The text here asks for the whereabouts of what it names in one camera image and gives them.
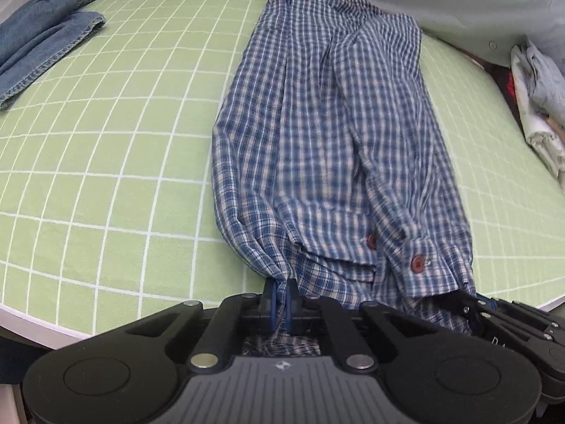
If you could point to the white folded garment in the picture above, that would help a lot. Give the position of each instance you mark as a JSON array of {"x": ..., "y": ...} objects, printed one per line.
[{"x": 536, "y": 123}]

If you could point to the green grid mat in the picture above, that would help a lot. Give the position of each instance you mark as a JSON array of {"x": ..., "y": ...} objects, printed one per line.
[{"x": 110, "y": 176}]

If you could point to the blue plaid shirt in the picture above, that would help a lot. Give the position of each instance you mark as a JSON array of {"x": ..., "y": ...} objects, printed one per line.
[{"x": 326, "y": 141}]

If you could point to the grey folded garment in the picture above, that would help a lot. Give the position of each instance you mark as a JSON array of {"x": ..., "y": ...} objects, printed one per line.
[{"x": 547, "y": 84}]

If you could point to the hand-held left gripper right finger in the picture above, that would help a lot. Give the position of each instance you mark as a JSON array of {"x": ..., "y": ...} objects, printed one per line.
[{"x": 292, "y": 305}]

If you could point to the blue denim jeans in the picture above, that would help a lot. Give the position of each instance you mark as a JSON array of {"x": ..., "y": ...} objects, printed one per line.
[{"x": 39, "y": 31}]

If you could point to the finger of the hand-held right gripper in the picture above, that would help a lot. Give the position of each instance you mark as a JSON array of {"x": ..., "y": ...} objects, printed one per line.
[
  {"x": 521, "y": 309},
  {"x": 507, "y": 318}
]

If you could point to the red and black garment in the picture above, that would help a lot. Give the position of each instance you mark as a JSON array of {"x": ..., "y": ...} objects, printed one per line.
[{"x": 507, "y": 84}]

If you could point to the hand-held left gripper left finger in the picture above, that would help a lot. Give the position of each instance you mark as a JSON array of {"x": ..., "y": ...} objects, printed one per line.
[{"x": 273, "y": 305}]

